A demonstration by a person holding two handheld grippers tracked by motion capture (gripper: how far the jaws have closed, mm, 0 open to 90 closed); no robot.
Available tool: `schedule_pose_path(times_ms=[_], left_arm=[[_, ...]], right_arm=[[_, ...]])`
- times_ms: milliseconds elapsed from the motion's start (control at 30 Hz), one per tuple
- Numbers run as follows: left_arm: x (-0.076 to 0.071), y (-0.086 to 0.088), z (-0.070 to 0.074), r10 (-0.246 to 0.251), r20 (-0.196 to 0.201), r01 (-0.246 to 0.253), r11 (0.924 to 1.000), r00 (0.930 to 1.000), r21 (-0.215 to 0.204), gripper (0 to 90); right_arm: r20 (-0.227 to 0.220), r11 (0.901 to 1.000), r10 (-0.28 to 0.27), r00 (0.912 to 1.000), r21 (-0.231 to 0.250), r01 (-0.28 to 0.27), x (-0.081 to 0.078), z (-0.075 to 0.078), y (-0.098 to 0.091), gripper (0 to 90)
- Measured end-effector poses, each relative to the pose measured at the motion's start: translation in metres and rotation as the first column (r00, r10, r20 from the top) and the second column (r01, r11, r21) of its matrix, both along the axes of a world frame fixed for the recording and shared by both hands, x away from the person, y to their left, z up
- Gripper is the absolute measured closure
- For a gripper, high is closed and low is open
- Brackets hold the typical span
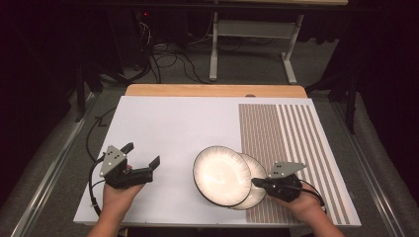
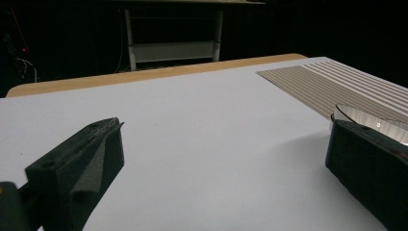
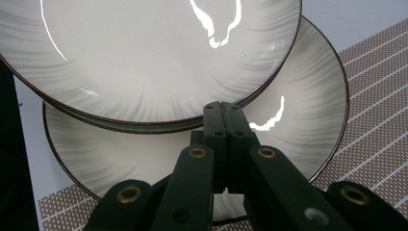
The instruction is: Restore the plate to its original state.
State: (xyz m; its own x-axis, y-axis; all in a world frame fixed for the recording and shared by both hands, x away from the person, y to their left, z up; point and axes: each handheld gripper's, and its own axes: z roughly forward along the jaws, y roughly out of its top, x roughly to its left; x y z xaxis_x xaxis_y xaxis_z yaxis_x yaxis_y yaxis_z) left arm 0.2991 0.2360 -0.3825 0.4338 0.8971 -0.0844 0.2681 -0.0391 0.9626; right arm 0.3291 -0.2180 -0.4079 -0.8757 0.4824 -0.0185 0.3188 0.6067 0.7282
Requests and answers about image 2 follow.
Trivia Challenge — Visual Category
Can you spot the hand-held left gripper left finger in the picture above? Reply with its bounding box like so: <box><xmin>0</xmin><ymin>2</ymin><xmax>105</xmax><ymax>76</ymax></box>
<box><xmin>25</xmin><ymin>116</ymin><xmax>125</xmax><ymax>231</ymax></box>

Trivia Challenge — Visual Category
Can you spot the beige striped placemat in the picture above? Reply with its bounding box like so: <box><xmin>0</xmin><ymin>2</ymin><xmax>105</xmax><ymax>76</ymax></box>
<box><xmin>255</xmin><ymin>60</ymin><xmax>408</xmax><ymax>123</ymax></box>

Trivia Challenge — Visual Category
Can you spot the white cable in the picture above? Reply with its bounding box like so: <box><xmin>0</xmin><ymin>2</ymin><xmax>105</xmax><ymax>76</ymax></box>
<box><xmin>14</xmin><ymin>57</ymin><xmax>38</xmax><ymax>84</ymax></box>

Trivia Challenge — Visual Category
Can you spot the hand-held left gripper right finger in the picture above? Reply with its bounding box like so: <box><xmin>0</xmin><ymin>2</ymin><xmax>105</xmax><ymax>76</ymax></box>
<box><xmin>324</xmin><ymin>119</ymin><xmax>408</xmax><ymax>231</ymax></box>

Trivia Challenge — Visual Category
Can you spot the white frame desk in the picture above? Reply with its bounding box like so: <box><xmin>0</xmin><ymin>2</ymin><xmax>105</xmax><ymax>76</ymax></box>
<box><xmin>109</xmin><ymin>0</ymin><xmax>268</xmax><ymax>72</ymax></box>

